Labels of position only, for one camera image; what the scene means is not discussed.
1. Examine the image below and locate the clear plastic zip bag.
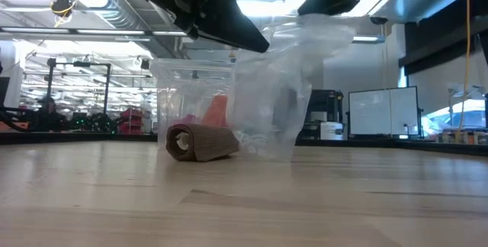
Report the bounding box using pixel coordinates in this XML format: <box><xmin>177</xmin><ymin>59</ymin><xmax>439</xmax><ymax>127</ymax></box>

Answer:
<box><xmin>228</xmin><ymin>13</ymin><xmax>355</xmax><ymax>163</ymax></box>

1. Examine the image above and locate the brown elastic bandage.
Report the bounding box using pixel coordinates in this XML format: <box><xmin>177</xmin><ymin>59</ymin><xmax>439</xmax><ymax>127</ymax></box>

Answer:
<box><xmin>165</xmin><ymin>123</ymin><xmax>240</xmax><ymax>163</ymax></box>

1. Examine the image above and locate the orange bandage roll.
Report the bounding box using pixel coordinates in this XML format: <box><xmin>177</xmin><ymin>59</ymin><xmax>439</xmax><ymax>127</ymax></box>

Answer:
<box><xmin>201</xmin><ymin>94</ymin><xmax>229</xmax><ymax>128</ymax></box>

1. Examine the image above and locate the clear plastic storage container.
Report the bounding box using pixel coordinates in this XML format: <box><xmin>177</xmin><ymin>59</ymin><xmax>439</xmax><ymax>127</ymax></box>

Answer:
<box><xmin>149</xmin><ymin>58</ymin><xmax>268</xmax><ymax>151</ymax></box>

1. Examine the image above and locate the black machine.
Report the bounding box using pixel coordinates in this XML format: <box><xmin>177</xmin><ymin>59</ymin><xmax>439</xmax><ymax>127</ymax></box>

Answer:
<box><xmin>304</xmin><ymin>89</ymin><xmax>345</xmax><ymax>141</ymax></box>

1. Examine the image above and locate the long ceiling light bar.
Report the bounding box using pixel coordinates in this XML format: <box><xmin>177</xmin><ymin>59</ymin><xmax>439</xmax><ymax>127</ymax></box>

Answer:
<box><xmin>0</xmin><ymin>27</ymin><xmax>386</xmax><ymax>44</ymax></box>

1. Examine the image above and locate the white board on stand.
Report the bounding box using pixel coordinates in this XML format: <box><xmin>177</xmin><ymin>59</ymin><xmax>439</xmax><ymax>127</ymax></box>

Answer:
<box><xmin>348</xmin><ymin>86</ymin><xmax>421</xmax><ymax>138</ymax></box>

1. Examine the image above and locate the red storage bin rack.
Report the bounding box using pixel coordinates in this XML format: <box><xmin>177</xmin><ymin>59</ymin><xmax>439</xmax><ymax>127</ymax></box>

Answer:
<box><xmin>119</xmin><ymin>107</ymin><xmax>145</xmax><ymax>134</ymax></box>

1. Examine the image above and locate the black ceiling-mounted device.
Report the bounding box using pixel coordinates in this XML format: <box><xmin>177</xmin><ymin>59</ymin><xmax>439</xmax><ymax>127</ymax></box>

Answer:
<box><xmin>50</xmin><ymin>0</ymin><xmax>76</xmax><ymax>27</ymax></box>

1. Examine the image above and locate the person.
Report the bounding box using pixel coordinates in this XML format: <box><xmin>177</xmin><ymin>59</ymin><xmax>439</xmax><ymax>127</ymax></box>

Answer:
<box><xmin>36</xmin><ymin>96</ymin><xmax>69</xmax><ymax>132</ymax></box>

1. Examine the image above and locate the black monitor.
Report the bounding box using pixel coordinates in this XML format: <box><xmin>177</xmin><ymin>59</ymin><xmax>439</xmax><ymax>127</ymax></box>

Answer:
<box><xmin>0</xmin><ymin>75</ymin><xmax>11</xmax><ymax>107</ymax></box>

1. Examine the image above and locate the yellow hanging cable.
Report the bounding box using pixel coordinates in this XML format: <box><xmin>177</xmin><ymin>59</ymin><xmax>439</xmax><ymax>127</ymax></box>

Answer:
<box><xmin>455</xmin><ymin>0</ymin><xmax>473</xmax><ymax>133</ymax></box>

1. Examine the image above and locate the black background gantry frame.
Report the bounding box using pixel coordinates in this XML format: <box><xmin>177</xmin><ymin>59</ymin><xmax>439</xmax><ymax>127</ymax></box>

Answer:
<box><xmin>44</xmin><ymin>58</ymin><xmax>112</xmax><ymax>121</ymax></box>

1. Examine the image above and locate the black metal rail frame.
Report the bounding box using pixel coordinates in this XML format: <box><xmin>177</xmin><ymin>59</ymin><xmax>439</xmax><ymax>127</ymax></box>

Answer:
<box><xmin>0</xmin><ymin>130</ymin><xmax>488</xmax><ymax>157</ymax></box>

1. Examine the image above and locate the black cable loop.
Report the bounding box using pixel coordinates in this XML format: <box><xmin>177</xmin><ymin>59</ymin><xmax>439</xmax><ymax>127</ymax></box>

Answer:
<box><xmin>0</xmin><ymin>106</ymin><xmax>34</xmax><ymax>132</ymax></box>

